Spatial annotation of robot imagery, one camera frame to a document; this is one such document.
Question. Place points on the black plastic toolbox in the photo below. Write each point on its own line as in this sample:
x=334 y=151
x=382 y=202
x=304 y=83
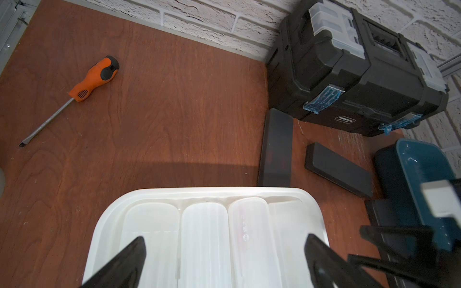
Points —
x=332 y=66

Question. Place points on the long black pencil case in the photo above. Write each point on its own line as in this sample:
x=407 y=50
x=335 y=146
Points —
x=276 y=155

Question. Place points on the ribbed translucent pencil case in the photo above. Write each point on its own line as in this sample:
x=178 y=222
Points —
x=159 y=225
x=205 y=260

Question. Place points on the white plastic storage box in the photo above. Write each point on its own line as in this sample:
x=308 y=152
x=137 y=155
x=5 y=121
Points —
x=293 y=215

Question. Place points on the smooth translucent pencil case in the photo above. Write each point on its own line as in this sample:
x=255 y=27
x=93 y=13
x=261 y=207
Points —
x=256 y=263

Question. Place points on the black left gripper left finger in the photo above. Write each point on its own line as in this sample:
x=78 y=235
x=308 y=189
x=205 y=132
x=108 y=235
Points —
x=124 y=270

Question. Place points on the teal plastic storage tray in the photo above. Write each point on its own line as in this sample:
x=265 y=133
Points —
x=402 y=168

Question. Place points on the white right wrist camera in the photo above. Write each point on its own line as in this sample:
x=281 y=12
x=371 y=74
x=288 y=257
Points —
x=444 y=198

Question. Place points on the orange handled screwdriver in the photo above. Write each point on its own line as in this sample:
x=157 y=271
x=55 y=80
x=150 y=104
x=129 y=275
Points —
x=99 y=74

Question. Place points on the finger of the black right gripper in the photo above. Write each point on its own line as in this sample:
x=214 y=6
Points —
x=428 y=267

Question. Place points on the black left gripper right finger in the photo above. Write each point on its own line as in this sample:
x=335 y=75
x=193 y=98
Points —
x=328 y=270

